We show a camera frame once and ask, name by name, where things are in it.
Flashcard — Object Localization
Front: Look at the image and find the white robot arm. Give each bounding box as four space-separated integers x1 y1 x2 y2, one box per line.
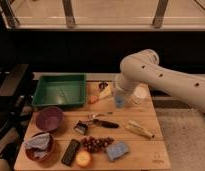
115 49 205 113

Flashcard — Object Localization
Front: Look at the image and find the white round lid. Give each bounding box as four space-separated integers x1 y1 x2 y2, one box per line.
132 87 148 104

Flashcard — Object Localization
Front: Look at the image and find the black rectangular block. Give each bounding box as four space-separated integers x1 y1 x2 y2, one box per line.
61 139 80 166

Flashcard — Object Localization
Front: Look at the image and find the purple bowl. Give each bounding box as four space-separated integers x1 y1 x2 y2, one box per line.
35 106 63 132

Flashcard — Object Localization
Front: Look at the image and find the orange fruit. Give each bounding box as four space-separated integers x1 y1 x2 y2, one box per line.
76 151 92 168

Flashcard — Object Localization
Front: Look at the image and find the black handled peeler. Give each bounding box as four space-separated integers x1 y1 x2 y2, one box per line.
74 119 119 135

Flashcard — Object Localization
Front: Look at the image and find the brown bowl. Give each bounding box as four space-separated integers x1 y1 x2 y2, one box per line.
24 132 54 162

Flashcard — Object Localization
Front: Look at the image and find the blue clear cup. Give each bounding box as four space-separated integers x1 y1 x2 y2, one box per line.
114 88 126 108

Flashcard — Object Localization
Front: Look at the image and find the grey blue cloth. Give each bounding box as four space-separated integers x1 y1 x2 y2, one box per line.
24 133 50 158

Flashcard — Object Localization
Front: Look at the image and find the black chair left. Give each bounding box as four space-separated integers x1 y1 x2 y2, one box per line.
0 63 34 158

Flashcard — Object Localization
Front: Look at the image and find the blue sponge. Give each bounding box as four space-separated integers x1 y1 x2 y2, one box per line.
106 141 129 161

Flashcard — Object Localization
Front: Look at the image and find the yellow cheese wedge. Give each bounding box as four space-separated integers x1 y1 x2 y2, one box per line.
99 86 112 99

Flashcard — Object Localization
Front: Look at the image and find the green plastic tray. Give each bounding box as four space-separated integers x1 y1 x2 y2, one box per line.
32 74 86 108

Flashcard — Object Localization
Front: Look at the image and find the bunch of red grapes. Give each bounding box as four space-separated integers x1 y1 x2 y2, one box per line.
81 137 114 153

